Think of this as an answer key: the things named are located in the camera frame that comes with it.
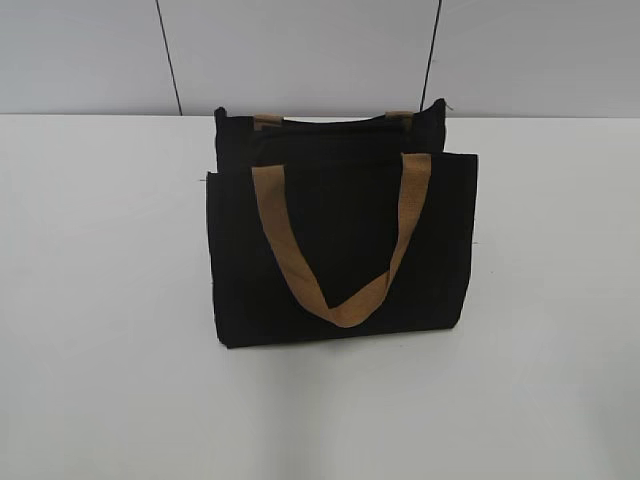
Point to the black canvas tote bag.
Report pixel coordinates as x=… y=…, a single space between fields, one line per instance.
x=334 y=230

